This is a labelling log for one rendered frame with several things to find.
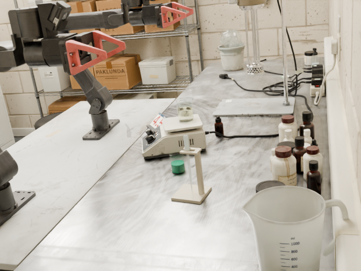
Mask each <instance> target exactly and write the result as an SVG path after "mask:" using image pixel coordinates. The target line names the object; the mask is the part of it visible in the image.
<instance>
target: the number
mask: <svg viewBox="0 0 361 271"><path fill-rule="evenodd" d="M163 119H164V118H163V117H162V116H160V115H157V117H156V118H155V119H154V120H153V121H152V123H151V124H153V125H154V126H155V127H158V126H159V125H161V124H163V121H162V120H163Z"/></svg>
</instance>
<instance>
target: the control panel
mask: <svg viewBox="0 0 361 271"><path fill-rule="evenodd" d="M152 131H155V132H157V133H154V134H153V136H154V137H156V139H155V140H154V141H153V142H152V143H151V144H147V141H146V139H145V138H146V137H147V135H146V136H144V137H143V138H142V144H143V151H144V150H145V149H147V148H148V147H149V146H151V145H152V144H153V143H155V142H156V141H158V140H159V139H160V138H162V137H161V130H160V126H158V127H157V128H155V129H154V130H152ZM156 134H157V135H156Z"/></svg>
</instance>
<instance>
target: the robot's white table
mask: <svg viewBox="0 0 361 271"><path fill-rule="evenodd" d="M174 101H175V98H162V99H128V100H113V101H112V103H111V104H110V105H109V106H108V107H107V108H106V109H105V110H107V115H108V118H109V119H120V122H119V123H118V124H117V125H116V126H115V127H114V128H113V129H112V130H110V131H109V132H108V133H107V134H106V135H104V136H103V137H102V138H101V139H100V140H83V139H82V137H83V136H84V135H85V134H87V133H88V132H89V131H90V130H92V127H93V126H92V120H91V114H89V110H90V104H89V103H88V102H87V101H80V102H79V103H77V104H75V105H74V106H72V107H71V108H69V109H68V110H66V111H65V112H63V113H61V114H60V115H58V116H57V117H55V118H54V119H52V120H51V121H49V122H47V123H46V124H45V125H43V126H41V127H40V128H38V129H37V130H35V131H33V132H32V133H30V134H29V135H27V136H26V137H24V138H22V139H21V140H19V141H18V142H16V143H15V144H13V145H12V146H10V147H9V148H7V149H5V150H7V151H8V152H9V153H10V154H11V156H12V157H13V158H14V160H15V161H16V163H17V165H18V173H17V174H16V175H15V176H14V177H13V179H12V180H10V181H9V182H10V184H11V188H12V192H14V191H17V190H23V191H35V193H36V196H35V197H33V198H32V199H31V200H30V201H29V202H28V203H27V204H25V205H24V206H23V207H22V208H21V209H20V210H19V211H18V212H16V213H15V214H14V215H13V216H12V217H11V218H10V219H8V220H7V221H6V222H5V223H4V224H3V225H2V226H0V271H14V270H15V269H16V268H17V267H18V266H19V265H20V264H21V263H22V261H23V260H24V259H25V258H26V257H27V256H28V255H29V254H30V253H31V252H32V251H33V250H34V249H35V248H36V247H37V246H38V245H39V244H40V243H41V241H42V240H43V239H44V238H45V237H46V236H47V235H48V234H49V233H50V232H51V230H52V229H53V228H54V227H56V225H57V224H58V223H59V222H60V221H61V220H62V219H63V218H64V217H65V216H66V215H67V214H68V213H69V212H70V211H71V209H72V208H73V207H74V206H75V205H76V204H77V203H78V202H79V201H80V200H81V199H82V198H83V197H84V196H85V195H86V194H87V193H88V192H89V190H90V189H91V188H92V187H93V186H94V185H95V184H96V183H97V182H98V181H99V180H100V179H101V178H102V177H103V176H104V175H105V174H106V173H107V172H108V171H109V169H110V168H111V167H112V166H113V165H114V164H115V163H116V162H117V161H118V160H119V159H120V158H121V157H122V156H123V155H124V154H125V153H126V152H127V150H128V149H129V148H130V147H131V146H132V145H133V144H134V143H135V142H136V141H137V140H138V139H139V138H140V137H141V136H142V135H143V134H144V133H145V131H146V130H147V129H148V127H146V125H150V124H151V122H152V121H153V120H154V119H155V117H156V116H157V115H158V114H159V113H161V114H162V113H163V112H164V111H165V110H166V109H167V108H168V107H169V106H170V105H171V104H172V103H173V102H174ZM5 150H4V151H5Z"/></svg>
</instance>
